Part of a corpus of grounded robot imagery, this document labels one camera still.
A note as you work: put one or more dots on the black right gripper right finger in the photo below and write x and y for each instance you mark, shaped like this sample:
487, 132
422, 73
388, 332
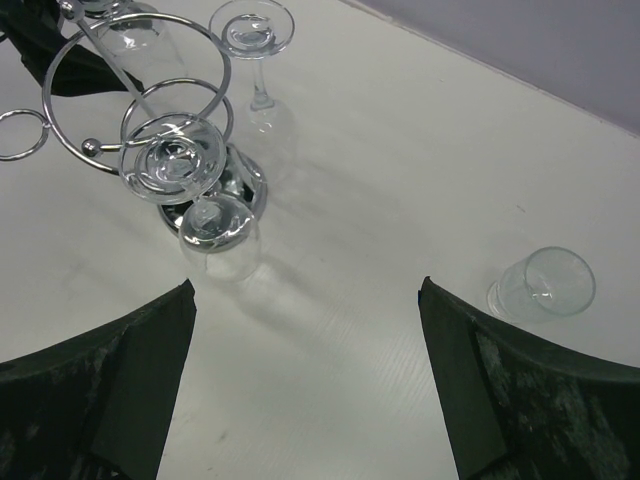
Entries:
517, 406

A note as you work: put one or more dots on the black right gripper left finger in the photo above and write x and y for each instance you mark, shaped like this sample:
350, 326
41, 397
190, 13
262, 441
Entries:
98, 405

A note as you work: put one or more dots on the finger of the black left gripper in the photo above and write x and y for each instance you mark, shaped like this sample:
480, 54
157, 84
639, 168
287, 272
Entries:
32, 27

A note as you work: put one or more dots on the clear wine glass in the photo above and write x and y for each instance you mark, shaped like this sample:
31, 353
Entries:
265, 127
551, 283
144, 48
180, 157

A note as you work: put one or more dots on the chrome wine glass rack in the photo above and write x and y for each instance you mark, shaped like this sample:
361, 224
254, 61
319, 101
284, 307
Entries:
105, 157

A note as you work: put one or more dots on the clear wine glass front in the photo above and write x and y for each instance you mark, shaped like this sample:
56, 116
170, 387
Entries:
551, 283

